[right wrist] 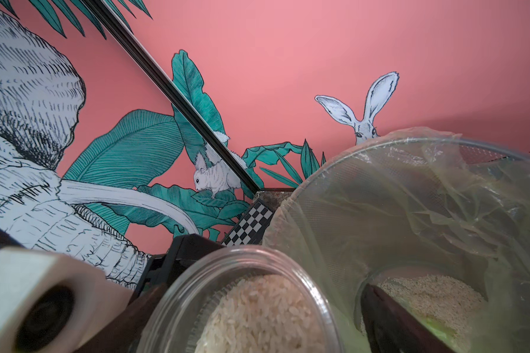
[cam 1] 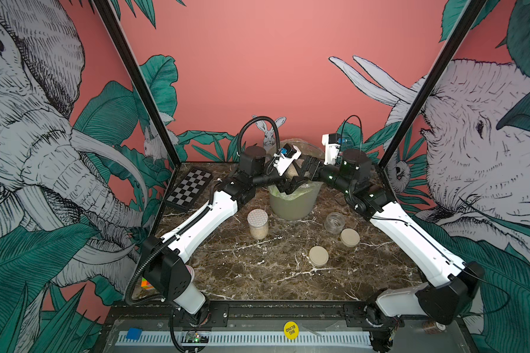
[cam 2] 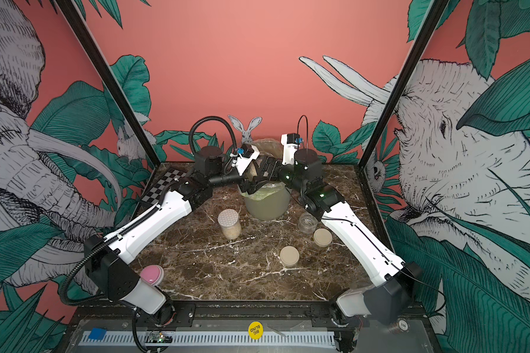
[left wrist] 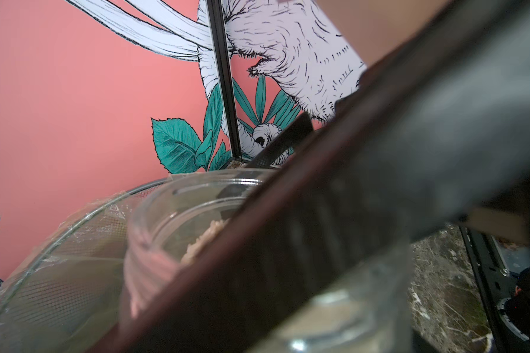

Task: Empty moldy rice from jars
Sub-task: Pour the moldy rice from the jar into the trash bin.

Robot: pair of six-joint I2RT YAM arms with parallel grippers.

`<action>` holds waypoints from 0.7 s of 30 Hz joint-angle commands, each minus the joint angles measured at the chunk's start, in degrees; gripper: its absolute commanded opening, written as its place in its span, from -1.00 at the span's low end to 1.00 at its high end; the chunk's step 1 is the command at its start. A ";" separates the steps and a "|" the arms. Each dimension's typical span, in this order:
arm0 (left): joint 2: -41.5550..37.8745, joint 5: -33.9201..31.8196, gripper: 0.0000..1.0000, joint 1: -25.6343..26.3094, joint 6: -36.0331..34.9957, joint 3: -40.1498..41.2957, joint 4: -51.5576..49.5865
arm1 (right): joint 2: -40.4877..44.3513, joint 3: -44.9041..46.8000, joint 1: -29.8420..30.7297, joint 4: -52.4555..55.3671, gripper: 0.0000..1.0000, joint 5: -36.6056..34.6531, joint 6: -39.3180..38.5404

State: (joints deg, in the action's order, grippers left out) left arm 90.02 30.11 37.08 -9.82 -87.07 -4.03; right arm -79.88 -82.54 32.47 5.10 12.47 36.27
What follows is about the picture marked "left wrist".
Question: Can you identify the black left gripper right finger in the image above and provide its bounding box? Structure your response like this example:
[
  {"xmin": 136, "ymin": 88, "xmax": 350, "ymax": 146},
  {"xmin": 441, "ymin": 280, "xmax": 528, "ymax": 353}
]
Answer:
[{"xmin": 93, "ymin": 1, "xmax": 530, "ymax": 352}]

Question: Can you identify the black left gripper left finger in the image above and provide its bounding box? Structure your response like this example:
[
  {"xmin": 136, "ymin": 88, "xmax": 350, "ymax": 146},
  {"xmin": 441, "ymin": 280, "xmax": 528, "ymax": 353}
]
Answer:
[{"xmin": 218, "ymin": 112, "xmax": 314, "ymax": 220}]

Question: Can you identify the white bin with green bag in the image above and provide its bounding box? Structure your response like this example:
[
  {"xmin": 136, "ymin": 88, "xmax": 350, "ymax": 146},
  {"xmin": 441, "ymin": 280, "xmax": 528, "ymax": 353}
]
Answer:
[{"xmin": 0, "ymin": 180, "xmax": 163, "ymax": 352}]

